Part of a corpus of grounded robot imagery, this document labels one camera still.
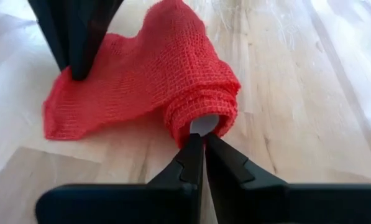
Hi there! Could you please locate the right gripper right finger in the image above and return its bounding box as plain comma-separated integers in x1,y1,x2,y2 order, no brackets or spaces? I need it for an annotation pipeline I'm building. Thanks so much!
205,133,371,224

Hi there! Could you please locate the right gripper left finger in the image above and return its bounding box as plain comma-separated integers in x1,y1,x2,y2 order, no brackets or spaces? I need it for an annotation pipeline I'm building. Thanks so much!
35,133,204,224

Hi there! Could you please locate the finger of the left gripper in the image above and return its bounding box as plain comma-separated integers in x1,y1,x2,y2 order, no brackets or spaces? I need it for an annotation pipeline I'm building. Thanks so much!
68,0,126,81
28,0,80,72

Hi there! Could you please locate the red mesh elastic bandage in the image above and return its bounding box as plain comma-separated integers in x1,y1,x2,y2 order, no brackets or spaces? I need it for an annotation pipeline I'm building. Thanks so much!
42,0,242,150

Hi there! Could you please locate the white bandage core tube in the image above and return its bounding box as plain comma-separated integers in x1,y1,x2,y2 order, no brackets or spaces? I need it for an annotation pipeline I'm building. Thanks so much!
190,114,220,136

